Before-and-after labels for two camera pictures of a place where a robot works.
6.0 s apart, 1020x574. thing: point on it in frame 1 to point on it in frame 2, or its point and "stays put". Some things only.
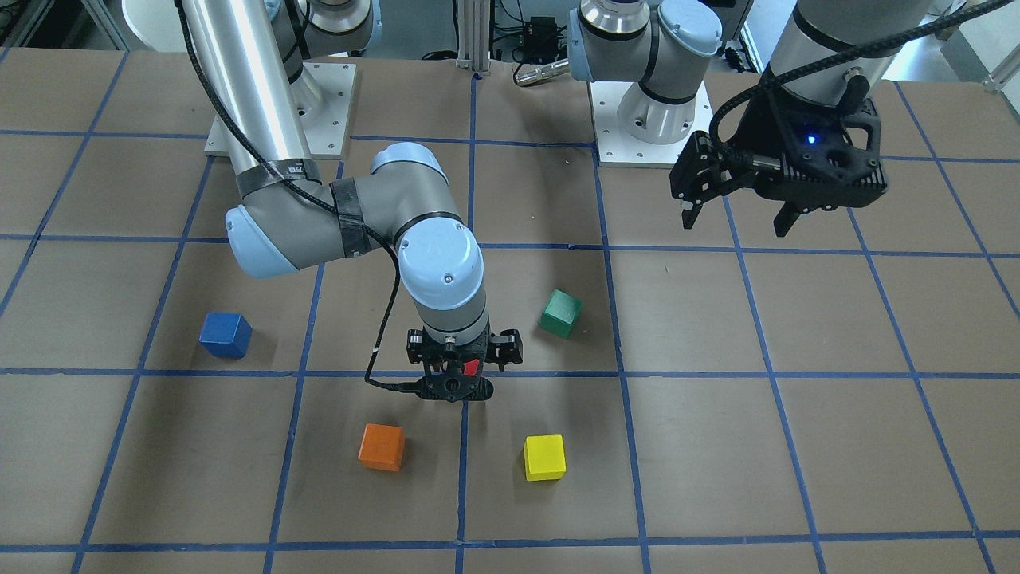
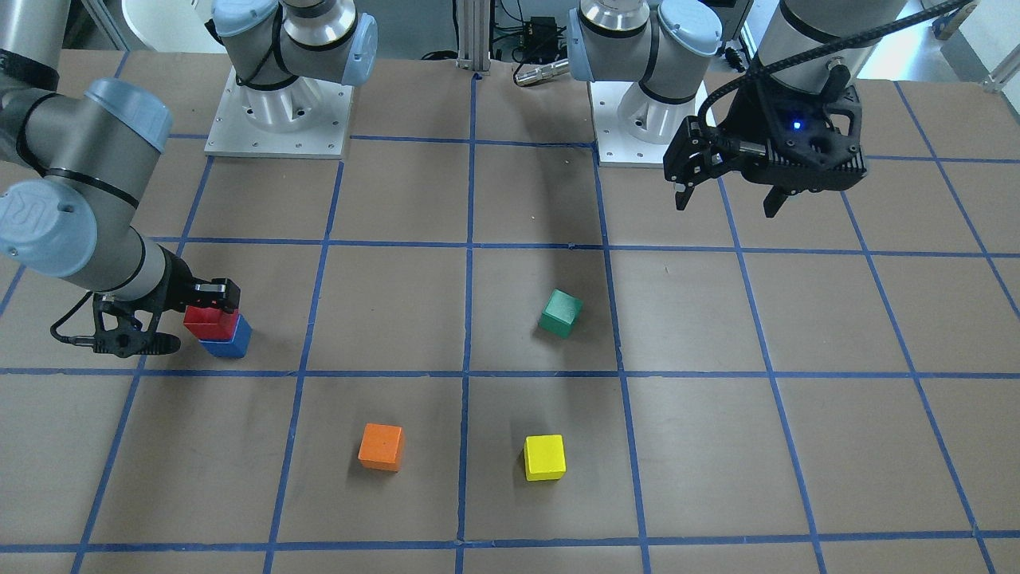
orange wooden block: [382, 447] stays put
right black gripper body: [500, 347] to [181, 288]
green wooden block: [561, 313] stays put
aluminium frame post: [473, 24] stays put
